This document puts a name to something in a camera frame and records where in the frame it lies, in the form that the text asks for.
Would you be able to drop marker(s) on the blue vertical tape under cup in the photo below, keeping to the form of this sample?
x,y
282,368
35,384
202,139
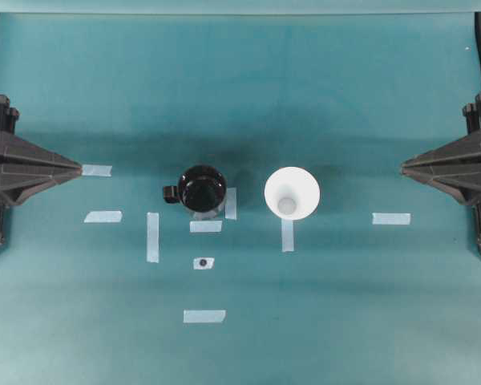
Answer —
x,y
287,235

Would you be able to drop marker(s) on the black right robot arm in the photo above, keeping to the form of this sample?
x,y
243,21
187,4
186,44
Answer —
x,y
472,115

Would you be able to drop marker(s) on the blue tape with black dot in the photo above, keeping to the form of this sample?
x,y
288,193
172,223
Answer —
x,y
203,263

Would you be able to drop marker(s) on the blue vertical tape strip left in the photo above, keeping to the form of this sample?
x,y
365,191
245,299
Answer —
x,y
153,237

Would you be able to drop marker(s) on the blue tape strip bottom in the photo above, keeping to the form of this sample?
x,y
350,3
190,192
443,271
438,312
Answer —
x,y
204,316

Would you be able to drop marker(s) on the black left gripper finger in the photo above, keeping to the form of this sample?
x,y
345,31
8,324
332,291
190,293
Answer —
x,y
16,189
17,151

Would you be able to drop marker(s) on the black cup holder with handle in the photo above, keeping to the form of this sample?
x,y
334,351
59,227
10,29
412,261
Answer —
x,y
201,189

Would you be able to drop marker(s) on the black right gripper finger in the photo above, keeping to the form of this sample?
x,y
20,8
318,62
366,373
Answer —
x,y
463,193
458,156

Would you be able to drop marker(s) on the blue tape strip under holder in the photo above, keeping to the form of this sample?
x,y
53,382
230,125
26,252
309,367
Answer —
x,y
205,226

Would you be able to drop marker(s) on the blue tape strip right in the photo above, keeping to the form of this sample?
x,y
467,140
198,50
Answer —
x,y
391,218

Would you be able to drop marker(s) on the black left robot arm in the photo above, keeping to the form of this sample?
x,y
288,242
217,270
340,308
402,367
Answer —
x,y
25,168

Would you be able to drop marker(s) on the blue vertical tape beside holder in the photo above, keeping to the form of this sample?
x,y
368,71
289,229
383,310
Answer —
x,y
230,208

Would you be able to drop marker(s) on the blue tape strip left lower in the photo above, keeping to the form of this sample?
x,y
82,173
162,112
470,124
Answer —
x,y
103,216

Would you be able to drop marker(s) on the white paper cup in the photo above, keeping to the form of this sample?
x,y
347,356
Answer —
x,y
292,193

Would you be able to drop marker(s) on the blue tape strip far left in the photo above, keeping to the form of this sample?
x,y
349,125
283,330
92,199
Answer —
x,y
96,170

